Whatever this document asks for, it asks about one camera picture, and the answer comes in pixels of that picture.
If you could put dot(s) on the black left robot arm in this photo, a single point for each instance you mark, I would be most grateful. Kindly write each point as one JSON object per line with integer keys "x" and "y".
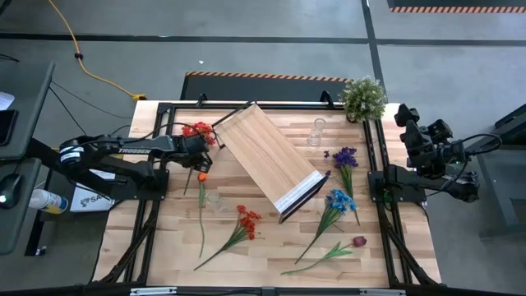
{"x": 139, "y": 148}

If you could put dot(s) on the small grey clamp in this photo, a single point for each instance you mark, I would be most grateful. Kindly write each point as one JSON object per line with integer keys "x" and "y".
{"x": 270, "y": 292}

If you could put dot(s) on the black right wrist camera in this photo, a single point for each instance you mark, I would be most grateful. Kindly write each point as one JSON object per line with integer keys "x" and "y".
{"x": 439, "y": 130}

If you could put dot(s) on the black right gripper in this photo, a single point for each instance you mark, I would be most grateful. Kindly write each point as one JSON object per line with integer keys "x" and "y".
{"x": 419, "y": 150}

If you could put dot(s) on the white spray can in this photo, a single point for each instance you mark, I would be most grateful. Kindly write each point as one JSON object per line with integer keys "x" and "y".
{"x": 47, "y": 200}

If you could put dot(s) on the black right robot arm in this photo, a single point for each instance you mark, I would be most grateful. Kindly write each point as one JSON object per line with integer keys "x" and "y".
{"x": 411, "y": 181}

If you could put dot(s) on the black computer mouse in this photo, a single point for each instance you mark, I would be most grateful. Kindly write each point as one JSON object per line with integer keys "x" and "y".
{"x": 10, "y": 189}

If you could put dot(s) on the red artificial flower bunch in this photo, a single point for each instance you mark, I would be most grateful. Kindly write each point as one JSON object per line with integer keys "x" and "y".
{"x": 199, "y": 128}

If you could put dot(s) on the red-orange artificial flower bunch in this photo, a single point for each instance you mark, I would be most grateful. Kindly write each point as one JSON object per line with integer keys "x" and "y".
{"x": 246, "y": 222}

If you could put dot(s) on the dark red artificial tulip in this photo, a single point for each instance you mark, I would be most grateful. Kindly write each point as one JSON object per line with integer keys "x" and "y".
{"x": 359, "y": 241}

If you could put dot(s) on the dark grey cart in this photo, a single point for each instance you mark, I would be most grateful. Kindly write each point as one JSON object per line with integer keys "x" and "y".
{"x": 499, "y": 185}

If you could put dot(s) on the blue artificial flower bunch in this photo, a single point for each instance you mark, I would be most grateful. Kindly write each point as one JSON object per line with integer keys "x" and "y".
{"x": 339, "y": 201}

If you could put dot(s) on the white paper sheet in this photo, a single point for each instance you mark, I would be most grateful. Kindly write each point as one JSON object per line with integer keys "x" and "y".
{"x": 5, "y": 100}

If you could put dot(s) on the black mat with striped edge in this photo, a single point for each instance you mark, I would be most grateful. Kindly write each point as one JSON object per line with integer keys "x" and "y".
{"x": 452, "y": 3}
{"x": 263, "y": 88}

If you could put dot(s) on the white printed cardboard box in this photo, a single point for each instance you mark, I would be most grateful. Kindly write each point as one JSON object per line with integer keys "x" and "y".
{"x": 88, "y": 201}

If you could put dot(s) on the black aluminium table frame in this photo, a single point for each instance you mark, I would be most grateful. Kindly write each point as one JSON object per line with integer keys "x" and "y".
{"x": 368, "y": 144}

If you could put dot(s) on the wooden shelf with black frame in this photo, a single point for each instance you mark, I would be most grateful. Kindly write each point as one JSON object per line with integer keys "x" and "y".
{"x": 267, "y": 152}

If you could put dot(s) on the orange artificial tulip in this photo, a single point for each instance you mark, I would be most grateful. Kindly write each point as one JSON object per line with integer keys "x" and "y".
{"x": 201, "y": 177}

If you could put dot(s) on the green potted plant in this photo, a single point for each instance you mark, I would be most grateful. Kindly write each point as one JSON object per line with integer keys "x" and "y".
{"x": 363, "y": 98}

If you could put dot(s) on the grey desk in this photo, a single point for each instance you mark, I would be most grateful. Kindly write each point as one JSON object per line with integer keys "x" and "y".
{"x": 29, "y": 103}

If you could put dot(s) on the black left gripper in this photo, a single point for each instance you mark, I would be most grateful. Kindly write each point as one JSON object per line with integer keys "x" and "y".
{"x": 191, "y": 148}

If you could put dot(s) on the clear glass vase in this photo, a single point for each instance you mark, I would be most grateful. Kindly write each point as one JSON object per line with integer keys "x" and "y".
{"x": 316, "y": 133}
{"x": 215, "y": 202}

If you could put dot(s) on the silver metal bracket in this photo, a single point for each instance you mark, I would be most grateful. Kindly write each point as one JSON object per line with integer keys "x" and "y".
{"x": 382, "y": 292}
{"x": 152, "y": 291}

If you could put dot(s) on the purple artificial flower bunch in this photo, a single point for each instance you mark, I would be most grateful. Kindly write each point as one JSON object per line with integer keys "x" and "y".
{"x": 345, "y": 158}

